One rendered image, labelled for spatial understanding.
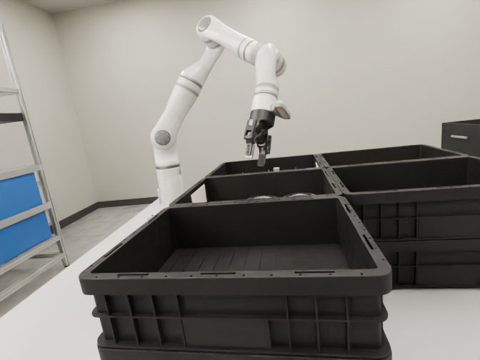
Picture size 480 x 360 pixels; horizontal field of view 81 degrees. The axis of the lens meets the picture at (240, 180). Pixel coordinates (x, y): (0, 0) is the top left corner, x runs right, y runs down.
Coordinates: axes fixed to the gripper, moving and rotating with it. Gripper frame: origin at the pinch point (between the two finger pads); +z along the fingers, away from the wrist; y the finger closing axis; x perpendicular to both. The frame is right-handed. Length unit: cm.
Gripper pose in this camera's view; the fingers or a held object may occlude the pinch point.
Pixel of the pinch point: (255, 160)
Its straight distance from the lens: 80.8
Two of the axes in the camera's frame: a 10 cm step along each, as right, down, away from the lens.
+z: -1.7, 9.8, -1.4
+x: 8.9, 0.9, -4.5
